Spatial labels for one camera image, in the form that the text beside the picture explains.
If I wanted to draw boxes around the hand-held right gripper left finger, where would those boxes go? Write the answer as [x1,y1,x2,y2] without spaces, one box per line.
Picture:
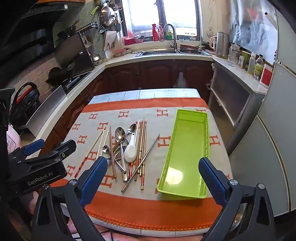
[30,156,111,241]

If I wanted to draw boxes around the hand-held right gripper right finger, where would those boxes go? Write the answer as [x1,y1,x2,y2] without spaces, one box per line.
[198,157,275,241]

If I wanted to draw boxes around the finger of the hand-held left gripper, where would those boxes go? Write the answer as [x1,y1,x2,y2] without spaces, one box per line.
[25,139,77,166]
[8,138,46,163]

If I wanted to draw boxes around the cream chopstick with red bands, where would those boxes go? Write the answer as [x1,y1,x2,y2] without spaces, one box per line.
[97,130,110,160]
[74,128,106,178]

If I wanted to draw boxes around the medium metal spoon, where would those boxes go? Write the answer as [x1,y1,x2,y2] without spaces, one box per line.
[113,146,128,173]

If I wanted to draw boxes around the small metal spoon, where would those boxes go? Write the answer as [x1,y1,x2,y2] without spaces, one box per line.
[102,145,127,174]

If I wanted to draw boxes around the dark brown wooden chopstick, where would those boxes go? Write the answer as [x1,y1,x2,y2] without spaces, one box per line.
[109,126,117,179]

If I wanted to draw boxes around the green plastic tray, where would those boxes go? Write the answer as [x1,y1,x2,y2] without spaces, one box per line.
[157,108,210,199]

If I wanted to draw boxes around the white ceramic spoon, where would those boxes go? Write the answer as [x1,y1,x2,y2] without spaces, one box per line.
[124,133,137,163]

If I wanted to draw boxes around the large metal spoon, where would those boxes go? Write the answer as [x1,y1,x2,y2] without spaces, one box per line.
[114,126,129,181]

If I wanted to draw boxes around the light wooden chopstick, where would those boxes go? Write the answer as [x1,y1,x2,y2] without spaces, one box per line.
[139,117,145,183]
[141,121,148,191]
[134,120,140,182]

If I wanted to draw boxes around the pink plastic bag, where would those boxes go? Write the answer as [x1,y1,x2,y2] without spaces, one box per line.
[6,124,22,154]

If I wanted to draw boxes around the stainless steel panel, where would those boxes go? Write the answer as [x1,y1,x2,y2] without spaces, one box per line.
[23,85,68,138]

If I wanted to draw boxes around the gas stove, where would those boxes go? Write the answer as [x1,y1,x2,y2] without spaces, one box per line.
[62,71,93,94]

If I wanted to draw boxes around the black wok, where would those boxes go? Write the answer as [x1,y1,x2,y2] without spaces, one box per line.
[47,65,70,87]

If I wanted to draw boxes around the grey refrigerator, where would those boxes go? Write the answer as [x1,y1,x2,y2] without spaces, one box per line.
[228,0,296,218]

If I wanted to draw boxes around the metal cabinet with frosted doors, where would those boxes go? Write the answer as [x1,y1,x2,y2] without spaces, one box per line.
[208,61,266,129]

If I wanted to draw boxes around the orange beige printed blanket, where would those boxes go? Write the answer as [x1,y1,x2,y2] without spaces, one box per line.
[47,97,234,232]

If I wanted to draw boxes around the black glossy panel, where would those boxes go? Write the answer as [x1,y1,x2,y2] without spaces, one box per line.
[53,31,96,78]

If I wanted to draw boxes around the steel teapot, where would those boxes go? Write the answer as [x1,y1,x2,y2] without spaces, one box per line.
[91,52,103,66]

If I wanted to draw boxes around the pale patterned table cover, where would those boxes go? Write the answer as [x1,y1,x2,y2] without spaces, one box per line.
[88,89,215,238]

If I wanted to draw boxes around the white kitchen countertop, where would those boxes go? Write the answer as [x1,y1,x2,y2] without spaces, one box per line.
[35,45,269,144]

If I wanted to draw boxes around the black frying pan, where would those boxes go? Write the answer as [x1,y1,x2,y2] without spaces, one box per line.
[57,19,81,41]

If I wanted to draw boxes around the black range hood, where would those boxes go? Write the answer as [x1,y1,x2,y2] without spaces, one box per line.
[0,0,85,61]

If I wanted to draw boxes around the dark wooden kitchen cabinets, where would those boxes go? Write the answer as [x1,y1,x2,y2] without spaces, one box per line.
[53,59,214,139]

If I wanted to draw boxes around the red label container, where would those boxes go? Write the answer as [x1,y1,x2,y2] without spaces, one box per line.
[260,63,274,87]

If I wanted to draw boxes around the pale cutting board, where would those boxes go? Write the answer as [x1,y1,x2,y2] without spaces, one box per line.
[102,31,124,52]

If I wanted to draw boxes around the clear bottle with green label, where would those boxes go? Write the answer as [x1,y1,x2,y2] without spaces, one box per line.
[253,54,264,80]

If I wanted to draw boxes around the white-capped bottle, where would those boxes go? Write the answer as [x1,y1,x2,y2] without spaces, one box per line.
[247,52,257,75]

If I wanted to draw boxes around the glass jar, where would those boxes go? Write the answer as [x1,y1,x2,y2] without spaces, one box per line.
[228,43,241,67]

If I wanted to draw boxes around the green jar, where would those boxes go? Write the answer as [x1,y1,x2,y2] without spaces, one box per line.
[242,50,251,70]

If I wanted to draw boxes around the steel sink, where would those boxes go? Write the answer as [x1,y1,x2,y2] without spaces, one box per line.
[135,47,213,57]

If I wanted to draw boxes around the steel electric kettle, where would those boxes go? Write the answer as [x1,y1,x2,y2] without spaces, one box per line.
[215,32,230,59]

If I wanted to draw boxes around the red pan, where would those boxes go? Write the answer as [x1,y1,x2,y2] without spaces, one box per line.
[179,44,201,54]

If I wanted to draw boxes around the white pink pitcher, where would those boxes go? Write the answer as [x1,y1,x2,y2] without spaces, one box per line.
[209,35,218,51]

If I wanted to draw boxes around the hanging steel pot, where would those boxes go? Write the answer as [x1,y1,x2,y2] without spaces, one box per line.
[99,5,117,29]

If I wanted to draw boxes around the steel faucet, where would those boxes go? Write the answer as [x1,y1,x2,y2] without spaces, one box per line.
[163,23,178,50]

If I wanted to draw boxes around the kitchen window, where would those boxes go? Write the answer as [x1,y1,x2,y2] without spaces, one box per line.
[120,0,201,43]

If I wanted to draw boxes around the black appliance with red handle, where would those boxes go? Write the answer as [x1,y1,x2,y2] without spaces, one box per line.
[9,82,41,130]

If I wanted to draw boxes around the wall utensil rack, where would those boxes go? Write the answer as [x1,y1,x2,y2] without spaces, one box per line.
[80,21,99,48]

